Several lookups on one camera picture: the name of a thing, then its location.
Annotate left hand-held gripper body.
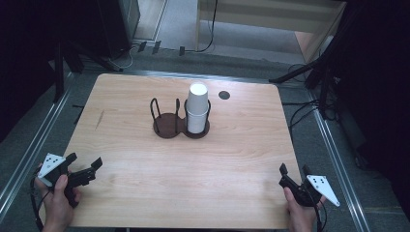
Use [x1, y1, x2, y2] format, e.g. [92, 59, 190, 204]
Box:
[38, 153, 98, 209]

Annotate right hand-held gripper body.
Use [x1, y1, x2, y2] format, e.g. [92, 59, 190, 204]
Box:
[278, 174, 341, 208]

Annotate brown cup holder with wire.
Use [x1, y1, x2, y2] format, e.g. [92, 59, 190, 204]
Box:
[149, 97, 212, 140]

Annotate white paper cup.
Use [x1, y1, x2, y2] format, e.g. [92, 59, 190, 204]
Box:
[186, 109, 208, 134]
[186, 82, 210, 116]

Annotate person's right hand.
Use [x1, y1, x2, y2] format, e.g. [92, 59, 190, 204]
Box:
[283, 187, 327, 232]

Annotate person's left hand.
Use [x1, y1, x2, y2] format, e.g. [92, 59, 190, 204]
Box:
[34, 162, 82, 232]

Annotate black metal stand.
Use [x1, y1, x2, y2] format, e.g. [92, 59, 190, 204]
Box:
[52, 38, 124, 104]
[269, 32, 344, 121]

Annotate dark curtain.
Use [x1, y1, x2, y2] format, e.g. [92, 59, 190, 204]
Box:
[335, 0, 410, 220]
[0, 0, 101, 143]

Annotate dark cabinet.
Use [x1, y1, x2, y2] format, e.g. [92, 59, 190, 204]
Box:
[96, 0, 141, 60]

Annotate light wooden furniture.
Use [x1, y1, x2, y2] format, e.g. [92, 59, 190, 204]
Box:
[194, 0, 348, 64]

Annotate metal frame rail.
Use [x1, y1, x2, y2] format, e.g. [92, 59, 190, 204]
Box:
[0, 72, 74, 215]
[307, 90, 372, 232]

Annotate right hand-held gripper black cable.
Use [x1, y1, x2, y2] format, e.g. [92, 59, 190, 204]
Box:
[312, 199, 329, 232]

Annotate hand-held gripper black cable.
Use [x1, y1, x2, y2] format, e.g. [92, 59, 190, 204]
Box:
[28, 167, 53, 232]
[312, 199, 329, 232]

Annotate left hand-held gripper black cable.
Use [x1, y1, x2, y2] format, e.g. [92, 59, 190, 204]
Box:
[28, 167, 53, 232]

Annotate black floor cables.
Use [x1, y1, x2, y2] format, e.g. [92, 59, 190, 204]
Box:
[280, 62, 324, 131]

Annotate white floor cable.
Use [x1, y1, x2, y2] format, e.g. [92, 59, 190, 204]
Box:
[107, 43, 143, 71]

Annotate black hanging cable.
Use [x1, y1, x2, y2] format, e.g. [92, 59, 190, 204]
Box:
[192, 0, 220, 54]

